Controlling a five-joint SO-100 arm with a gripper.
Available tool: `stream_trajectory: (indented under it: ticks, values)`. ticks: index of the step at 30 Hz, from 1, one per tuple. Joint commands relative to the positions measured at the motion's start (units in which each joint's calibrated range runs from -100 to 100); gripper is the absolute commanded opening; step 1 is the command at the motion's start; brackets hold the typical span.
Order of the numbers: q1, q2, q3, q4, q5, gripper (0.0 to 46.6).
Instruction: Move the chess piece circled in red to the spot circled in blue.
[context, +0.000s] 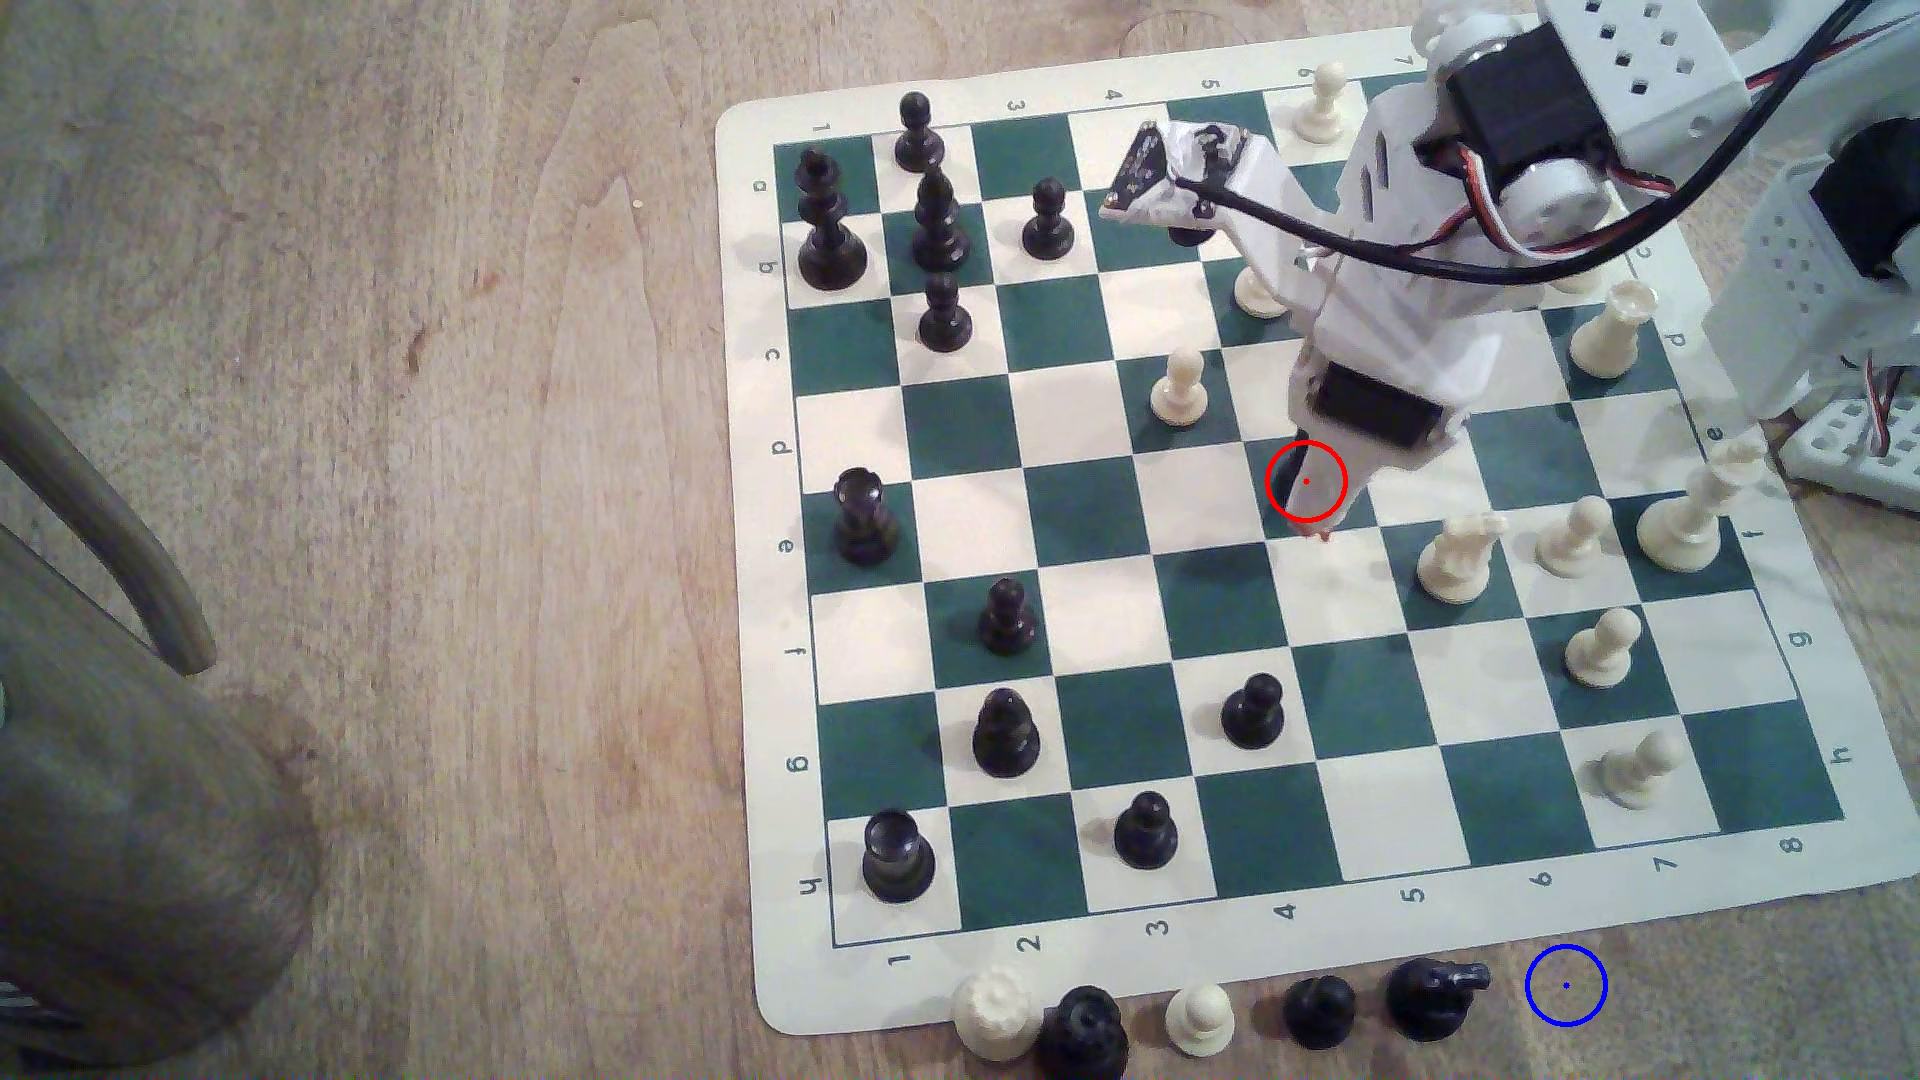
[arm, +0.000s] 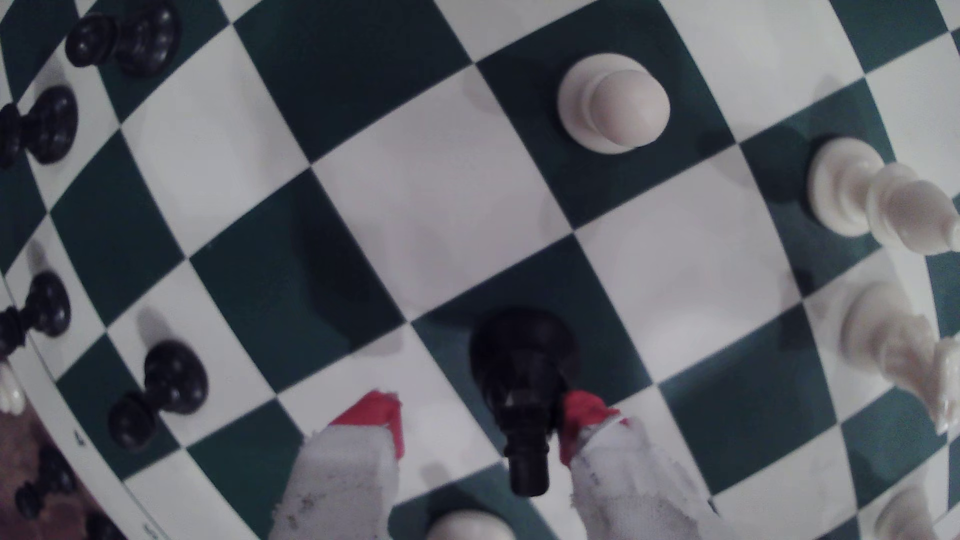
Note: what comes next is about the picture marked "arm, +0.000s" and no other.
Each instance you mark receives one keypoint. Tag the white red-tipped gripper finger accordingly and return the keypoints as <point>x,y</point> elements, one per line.
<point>630,487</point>
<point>337,487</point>

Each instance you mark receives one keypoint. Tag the black knight chess piece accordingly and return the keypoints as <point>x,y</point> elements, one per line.
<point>101,529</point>
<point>517,360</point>

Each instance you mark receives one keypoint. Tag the white knight chess piece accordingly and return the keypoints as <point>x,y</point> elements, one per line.
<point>892,345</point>
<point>469,527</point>

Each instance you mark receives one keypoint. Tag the black pawn chess piece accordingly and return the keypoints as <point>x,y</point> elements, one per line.
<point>174,379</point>
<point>45,484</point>
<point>146,37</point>
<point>46,304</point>

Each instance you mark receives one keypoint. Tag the white rook chess piece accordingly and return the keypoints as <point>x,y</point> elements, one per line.
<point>904,519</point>

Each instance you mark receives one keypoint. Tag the green white chess mat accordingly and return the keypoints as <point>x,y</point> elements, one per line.
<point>450,187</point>

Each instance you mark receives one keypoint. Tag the white pawn chess piece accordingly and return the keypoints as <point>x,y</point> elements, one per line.
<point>7,390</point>
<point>615,101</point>

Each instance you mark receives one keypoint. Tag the white bishop chess piece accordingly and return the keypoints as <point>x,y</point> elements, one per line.
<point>862,187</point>

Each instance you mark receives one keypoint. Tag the black pawn upper left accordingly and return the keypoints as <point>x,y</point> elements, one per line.
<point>49,124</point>

